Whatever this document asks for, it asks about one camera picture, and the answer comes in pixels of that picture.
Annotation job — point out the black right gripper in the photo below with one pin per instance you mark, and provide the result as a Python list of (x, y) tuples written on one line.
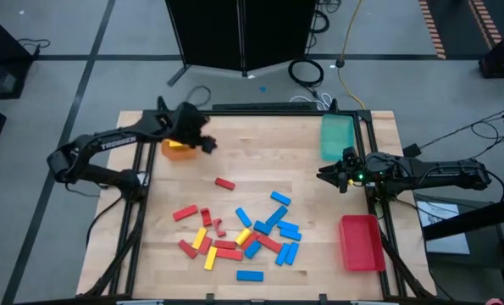
[(353, 169)]

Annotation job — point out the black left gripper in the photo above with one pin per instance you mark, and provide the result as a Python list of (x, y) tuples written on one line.
[(190, 127)]

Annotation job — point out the yellow wooden block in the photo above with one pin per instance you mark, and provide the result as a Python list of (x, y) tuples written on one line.
[(199, 238), (243, 236), (210, 258), (175, 144)]

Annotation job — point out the orange translucent plastic bin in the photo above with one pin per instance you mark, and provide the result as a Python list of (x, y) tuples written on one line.
[(179, 154)]

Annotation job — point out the blue wooden block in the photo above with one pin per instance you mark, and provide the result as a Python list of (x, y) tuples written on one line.
[(276, 215), (287, 225), (280, 197), (291, 253), (283, 254), (243, 217), (253, 249), (250, 275), (290, 234), (262, 227)]

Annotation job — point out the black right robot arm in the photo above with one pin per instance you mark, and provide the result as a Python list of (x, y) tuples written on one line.
[(446, 173)]

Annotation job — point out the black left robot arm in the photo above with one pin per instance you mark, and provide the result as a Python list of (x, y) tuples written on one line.
[(107, 144)]

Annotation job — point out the teal translucent plastic bin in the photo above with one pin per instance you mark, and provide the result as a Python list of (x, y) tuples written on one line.
[(336, 131)]

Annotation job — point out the long black power strip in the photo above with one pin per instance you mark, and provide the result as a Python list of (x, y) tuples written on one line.
[(264, 106)]

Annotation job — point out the red plastic bin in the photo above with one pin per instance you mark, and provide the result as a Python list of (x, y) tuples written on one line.
[(359, 241)]

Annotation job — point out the small black power adapter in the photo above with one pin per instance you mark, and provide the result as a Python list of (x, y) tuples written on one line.
[(412, 150)]

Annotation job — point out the red arch block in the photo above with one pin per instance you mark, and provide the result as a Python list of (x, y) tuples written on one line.
[(214, 225)]

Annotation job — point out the black folding screen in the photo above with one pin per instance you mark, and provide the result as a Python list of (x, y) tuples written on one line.
[(243, 34)]

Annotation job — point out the white paper sheet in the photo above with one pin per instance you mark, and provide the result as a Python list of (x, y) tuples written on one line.
[(444, 237)]

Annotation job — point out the black side stand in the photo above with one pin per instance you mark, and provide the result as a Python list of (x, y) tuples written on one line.
[(472, 220)]

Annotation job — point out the orange black striped floor strip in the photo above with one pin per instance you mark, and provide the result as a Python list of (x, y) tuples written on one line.
[(484, 21), (433, 29)]

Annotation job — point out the red tape roll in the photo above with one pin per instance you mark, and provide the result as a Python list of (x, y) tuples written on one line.
[(495, 301)]

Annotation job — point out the black desk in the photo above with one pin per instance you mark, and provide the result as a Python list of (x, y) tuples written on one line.
[(3, 51)]

